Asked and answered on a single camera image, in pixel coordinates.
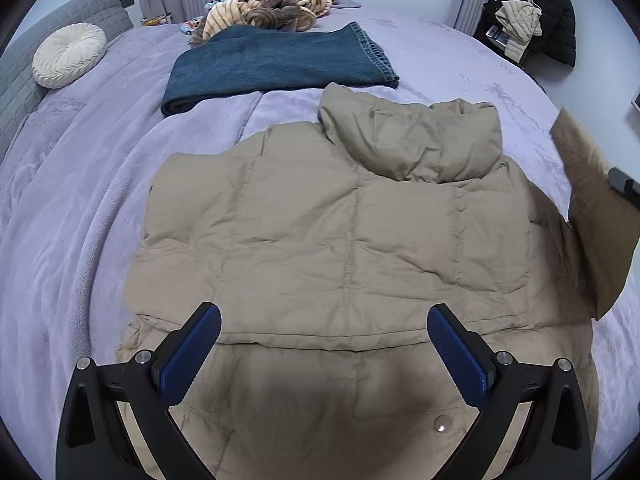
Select black hanging coat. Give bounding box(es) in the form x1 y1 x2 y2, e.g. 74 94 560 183
474 0 577 67

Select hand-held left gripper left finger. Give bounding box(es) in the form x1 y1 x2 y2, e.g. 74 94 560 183
54 301 222 480

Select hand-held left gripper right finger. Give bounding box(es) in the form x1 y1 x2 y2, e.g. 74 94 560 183
426 303 593 480

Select grey quilted headboard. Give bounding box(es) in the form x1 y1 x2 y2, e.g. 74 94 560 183
0 0 135 163

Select beige hanging puffer vest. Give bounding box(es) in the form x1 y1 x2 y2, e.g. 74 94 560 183
494 0 544 64

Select round white pillow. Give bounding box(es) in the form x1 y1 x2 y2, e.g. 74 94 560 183
32 24 108 90

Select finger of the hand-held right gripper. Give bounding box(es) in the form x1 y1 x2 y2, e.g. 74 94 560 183
606 167 640 197

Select beige puffer jacket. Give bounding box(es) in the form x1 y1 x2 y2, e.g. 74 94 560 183
116 82 640 480

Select colourful printed cloth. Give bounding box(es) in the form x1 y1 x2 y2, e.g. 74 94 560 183
179 0 232 37

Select lavender plush bed blanket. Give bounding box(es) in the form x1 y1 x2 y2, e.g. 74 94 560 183
0 7 640 480

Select folded blue jeans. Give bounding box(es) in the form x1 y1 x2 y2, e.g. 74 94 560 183
161 21 401 117

